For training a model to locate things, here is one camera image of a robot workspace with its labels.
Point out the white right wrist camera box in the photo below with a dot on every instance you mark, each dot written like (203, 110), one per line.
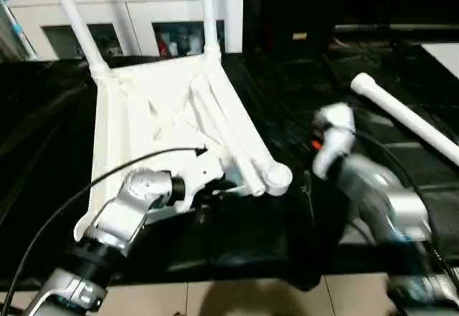
(337, 130)

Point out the white plastic table leg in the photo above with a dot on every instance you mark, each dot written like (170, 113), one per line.
(409, 115)
(208, 8)
(222, 133)
(72, 15)

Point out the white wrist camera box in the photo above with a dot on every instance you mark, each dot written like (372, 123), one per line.
(201, 173)
(337, 130)

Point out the dark cabinet with yellow label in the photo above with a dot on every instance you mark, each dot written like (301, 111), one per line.
(344, 1)

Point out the black horizontal bar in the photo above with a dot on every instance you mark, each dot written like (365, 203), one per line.
(394, 26)

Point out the white and teal pole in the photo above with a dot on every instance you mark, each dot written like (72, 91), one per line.
(14, 22)

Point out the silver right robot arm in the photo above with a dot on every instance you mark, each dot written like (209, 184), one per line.
(380, 194)

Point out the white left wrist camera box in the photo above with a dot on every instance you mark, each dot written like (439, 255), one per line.
(201, 173)

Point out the white plastic table top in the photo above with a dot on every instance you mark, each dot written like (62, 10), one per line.
(129, 130)

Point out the black work mat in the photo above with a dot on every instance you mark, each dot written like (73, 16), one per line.
(43, 151)

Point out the small red bottle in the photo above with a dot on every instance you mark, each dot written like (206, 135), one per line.
(163, 47)

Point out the white flat board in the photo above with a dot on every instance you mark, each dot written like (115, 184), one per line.
(445, 58)

